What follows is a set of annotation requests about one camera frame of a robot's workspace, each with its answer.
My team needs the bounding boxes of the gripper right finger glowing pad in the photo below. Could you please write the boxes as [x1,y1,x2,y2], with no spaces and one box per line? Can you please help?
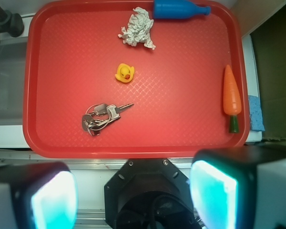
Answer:
[189,146,286,229]

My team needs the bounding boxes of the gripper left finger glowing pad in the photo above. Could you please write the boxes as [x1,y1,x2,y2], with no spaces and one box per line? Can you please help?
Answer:
[0,162,78,229]

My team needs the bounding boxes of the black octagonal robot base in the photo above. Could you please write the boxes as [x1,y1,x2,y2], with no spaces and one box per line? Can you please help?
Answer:
[104,158,201,229]

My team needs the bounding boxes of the crumpled white paper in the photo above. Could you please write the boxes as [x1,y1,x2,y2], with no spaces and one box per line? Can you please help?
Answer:
[117,7,156,50]

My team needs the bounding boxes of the blue sponge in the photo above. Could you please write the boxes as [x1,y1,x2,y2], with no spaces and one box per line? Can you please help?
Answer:
[248,95,265,132]

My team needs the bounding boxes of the orange toy carrot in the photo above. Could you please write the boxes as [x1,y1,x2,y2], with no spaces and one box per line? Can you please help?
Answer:
[223,65,242,134]

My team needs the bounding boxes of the bunch of metal keys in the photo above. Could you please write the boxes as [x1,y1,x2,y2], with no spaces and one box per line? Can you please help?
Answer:
[82,103,134,136]

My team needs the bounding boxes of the red plastic tray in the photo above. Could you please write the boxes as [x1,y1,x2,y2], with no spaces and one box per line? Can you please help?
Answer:
[23,0,250,158]

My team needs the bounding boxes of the grey sink basin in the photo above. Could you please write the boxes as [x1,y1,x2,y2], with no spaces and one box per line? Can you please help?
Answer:
[0,40,27,125]

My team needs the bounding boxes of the yellow rubber duck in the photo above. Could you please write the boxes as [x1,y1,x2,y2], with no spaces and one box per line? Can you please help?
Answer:
[115,63,135,83]

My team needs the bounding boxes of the blue plastic bottle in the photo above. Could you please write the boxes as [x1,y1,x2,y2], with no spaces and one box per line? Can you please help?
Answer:
[153,0,211,19]

